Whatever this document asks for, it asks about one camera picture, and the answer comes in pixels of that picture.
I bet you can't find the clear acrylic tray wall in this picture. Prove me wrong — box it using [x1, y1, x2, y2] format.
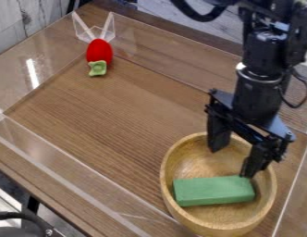
[0, 110, 197, 237]

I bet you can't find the black cable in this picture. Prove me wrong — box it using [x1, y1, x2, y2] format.
[0, 212, 49, 237]

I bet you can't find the red strawberry toy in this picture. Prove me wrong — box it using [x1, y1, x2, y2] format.
[86, 39, 114, 77]

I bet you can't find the clear acrylic corner bracket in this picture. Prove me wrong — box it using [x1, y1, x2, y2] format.
[71, 12, 115, 44]

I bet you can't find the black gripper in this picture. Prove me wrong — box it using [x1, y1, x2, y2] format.
[206, 68, 295, 179]

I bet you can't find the brown wooden bowl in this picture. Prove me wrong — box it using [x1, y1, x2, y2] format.
[161, 132, 278, 237]

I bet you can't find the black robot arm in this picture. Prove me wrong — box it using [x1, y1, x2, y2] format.
[171, 0, 307, 178]

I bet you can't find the green rectangular block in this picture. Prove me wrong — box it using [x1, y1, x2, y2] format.
[174, 176, 255, 207]

